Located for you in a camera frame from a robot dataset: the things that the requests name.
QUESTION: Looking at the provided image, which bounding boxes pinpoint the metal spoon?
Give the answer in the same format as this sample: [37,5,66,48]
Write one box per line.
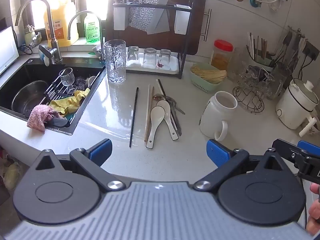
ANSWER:
[152,94,186,115]
[166,97,182,136]

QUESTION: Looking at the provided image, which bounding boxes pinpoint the green detergent bottle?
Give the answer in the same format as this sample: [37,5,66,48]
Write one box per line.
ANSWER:
[84,12,101,43]

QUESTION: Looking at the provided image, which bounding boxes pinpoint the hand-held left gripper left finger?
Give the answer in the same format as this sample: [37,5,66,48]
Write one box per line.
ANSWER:
[29,139,125,190]

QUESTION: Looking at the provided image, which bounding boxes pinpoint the black metal rack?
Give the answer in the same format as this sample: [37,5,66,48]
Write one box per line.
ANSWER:
[106,0,195,79]

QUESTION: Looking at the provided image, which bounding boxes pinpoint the hanging kitchen utensils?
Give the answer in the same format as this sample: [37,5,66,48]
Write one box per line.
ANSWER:
[272,26,308,80]

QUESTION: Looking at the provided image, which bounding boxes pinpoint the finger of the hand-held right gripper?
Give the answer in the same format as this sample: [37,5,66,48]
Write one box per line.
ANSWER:
[272,139,299,164]
[297,140,320,153]

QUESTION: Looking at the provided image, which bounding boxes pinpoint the tall textured glass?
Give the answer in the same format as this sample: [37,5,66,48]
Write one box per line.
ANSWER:
[104,39,126,84]

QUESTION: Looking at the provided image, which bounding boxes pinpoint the wine glass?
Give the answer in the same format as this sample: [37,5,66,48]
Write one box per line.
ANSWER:
[59,67,77,93]

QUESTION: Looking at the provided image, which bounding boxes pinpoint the sink drain rack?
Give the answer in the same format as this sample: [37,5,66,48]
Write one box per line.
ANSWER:
[25,76,100,128]

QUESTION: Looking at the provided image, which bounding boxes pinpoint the small clear glass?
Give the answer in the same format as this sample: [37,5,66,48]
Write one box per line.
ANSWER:
[127,46,139,67]
[159,49,172,68]
[143,47,157,68]

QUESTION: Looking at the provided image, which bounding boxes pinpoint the grey flat sheet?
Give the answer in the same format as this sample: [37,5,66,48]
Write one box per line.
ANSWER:
[146,0,173,35]

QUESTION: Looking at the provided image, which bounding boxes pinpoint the plastic bags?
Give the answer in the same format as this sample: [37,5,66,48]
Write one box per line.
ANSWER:
[0,147,28,190]

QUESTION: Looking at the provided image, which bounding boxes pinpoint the embossed silver sheet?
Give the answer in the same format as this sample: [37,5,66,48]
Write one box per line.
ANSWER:
[129,0,165,32]

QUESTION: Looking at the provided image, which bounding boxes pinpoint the black wall outlet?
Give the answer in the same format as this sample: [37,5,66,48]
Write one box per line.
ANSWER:
[302,41,320,60]

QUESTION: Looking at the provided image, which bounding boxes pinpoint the black power cable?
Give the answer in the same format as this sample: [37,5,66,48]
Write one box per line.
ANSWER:
[297,52,308,79]

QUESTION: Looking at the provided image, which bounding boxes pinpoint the wire cup rack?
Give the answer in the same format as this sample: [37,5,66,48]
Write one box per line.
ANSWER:
[232,66,265,112]

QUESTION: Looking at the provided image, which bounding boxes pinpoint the green plastic basket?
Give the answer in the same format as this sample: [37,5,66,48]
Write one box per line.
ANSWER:
[189,64,227,93]

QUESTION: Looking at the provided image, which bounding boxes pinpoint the yellow cloth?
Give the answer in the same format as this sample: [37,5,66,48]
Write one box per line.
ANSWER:
[49,88,90,117]

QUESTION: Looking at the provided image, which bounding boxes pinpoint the white mug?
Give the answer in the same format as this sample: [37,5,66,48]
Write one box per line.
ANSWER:
[199,91,238,142]

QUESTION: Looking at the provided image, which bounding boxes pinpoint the white tray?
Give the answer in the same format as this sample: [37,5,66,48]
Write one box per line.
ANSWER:
[125,46,180,74]

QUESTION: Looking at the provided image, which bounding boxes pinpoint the red-lid plastic jar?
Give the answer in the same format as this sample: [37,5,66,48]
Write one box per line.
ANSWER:
[211,39,234,70]

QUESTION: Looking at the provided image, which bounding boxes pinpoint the small steel faucet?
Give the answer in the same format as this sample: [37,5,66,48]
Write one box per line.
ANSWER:
[67,11,107,63]

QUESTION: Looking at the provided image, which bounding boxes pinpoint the small pale bottle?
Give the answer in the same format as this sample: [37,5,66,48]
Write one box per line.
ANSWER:
[24,25,42,48]

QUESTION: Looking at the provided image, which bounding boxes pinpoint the white electric cooker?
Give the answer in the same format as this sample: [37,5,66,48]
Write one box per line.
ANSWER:
[276,77,319,137]

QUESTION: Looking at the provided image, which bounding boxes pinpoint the steel pot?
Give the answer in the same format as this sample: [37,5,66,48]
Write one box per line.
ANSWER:
[11,81,49,113]

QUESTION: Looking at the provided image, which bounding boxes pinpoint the person's right hand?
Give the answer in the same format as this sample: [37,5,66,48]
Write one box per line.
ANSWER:
[308,183,320,235]

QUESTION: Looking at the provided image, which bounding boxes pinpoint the white chopstick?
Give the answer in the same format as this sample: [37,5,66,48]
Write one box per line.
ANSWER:
[156,79,167,98]

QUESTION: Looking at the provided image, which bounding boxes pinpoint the pink cloth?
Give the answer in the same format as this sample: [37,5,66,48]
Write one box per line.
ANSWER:
[27,105,60,133]

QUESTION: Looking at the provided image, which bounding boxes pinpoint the tall steel faucet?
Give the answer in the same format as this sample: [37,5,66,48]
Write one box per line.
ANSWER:
[15,0,63,64]

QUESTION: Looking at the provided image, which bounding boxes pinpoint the wooden cutting board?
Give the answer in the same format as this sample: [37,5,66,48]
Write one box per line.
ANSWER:
[105,0,212,55]

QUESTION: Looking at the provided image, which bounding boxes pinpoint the large yellow detergent jug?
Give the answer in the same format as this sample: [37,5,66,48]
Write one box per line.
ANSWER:
[44,0,79,47]

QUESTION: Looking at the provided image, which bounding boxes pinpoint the black kitchen sink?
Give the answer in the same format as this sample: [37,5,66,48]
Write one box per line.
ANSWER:
[0,57,107,135]

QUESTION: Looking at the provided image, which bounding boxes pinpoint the bundle of chopsticks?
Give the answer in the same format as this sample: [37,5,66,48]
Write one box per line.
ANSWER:
[247,32,268,62]

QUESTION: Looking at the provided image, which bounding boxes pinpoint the steel scrubber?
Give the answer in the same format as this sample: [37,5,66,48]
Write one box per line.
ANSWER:
[75,77,88,92]

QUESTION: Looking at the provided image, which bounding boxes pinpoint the dried noodles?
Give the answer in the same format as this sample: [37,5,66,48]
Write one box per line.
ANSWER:
[191,65,227,84]

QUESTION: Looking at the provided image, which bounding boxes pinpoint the blue white faucet sprayer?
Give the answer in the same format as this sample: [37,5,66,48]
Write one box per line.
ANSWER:
[39,45,53,67]

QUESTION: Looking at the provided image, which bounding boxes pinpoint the white board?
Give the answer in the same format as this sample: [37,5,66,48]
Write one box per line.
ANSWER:
[0,26,20,74]

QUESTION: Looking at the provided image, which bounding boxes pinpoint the white ceramic spoon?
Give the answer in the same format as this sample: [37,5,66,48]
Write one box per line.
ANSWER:
[156,100,180,141]
[146,106,165,149]

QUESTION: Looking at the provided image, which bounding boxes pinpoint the large glass mug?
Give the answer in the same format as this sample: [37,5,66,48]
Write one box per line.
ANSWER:
[264,66,288,99]

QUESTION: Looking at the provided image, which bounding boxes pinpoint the clear ribbed glass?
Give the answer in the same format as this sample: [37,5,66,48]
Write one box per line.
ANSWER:
[229,47,250,80]

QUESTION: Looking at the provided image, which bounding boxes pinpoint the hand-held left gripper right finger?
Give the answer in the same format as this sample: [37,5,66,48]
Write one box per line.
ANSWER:
[194,139,292,190]

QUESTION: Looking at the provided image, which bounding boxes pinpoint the white rack container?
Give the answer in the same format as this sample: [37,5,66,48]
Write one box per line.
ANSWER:
[174,4,193,35]
[113,4,127,30]

